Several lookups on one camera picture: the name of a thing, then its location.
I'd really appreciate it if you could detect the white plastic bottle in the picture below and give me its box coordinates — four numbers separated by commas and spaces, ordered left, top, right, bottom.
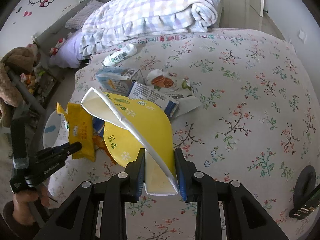
103, 43, 137, 67

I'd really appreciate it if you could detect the checked ruffled quilt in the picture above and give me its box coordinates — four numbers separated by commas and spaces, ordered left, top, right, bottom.
79, 0, 232, 55

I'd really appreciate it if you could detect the brown fleece blanket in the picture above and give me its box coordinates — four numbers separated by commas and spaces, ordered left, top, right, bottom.
0, 47, 38, 105

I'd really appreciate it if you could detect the pile of small plush toys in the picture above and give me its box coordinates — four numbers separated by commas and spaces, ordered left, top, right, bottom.
21, 64, 47, 92

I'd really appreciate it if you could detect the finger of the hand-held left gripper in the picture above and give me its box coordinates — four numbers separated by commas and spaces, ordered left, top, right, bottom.
54, 141, 83, 157

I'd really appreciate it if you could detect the white pecan snack bag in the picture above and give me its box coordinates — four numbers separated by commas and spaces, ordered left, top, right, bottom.
146, 69, 202, 117

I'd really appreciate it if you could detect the lavender pillow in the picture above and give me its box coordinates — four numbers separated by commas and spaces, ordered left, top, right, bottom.
49, 34, 87, 69

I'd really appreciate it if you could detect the person's left hand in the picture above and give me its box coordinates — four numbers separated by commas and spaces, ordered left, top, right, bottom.
12, 184, 50, 222

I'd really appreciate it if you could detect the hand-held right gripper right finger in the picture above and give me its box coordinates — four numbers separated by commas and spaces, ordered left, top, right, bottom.
174, 148, 289, 240

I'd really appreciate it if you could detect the white round bin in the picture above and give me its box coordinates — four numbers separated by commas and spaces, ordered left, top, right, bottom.
43, 110, 69, 151

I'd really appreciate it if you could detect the grey checked pillow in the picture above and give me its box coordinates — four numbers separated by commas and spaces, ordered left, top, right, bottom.
65, 0, 104, 29

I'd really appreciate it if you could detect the bedside cabinet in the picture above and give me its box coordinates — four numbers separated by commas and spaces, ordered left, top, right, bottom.
24, 55, 66, 105

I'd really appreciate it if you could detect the blue and white box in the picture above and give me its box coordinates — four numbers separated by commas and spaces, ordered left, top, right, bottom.
128, 81, 180, 118

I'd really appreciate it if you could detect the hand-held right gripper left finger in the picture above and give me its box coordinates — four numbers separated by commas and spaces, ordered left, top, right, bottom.
32, 148, 146, 240

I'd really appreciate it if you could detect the orange snack wrapper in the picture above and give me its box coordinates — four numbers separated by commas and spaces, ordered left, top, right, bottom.
93, 134, 113, 157

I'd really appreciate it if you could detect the yellow snack packet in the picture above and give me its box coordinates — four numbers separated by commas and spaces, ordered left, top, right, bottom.
56, 102, 96, 162

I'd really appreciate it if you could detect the grey bed headboard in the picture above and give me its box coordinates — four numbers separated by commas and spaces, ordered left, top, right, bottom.
35, 0, 113, 55

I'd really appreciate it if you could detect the red and white plush toy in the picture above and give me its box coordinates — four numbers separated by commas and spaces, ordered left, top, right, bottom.
49, 38, 66, 56

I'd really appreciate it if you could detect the person's left forearm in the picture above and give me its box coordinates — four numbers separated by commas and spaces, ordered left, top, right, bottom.
1, 201, 40, 240

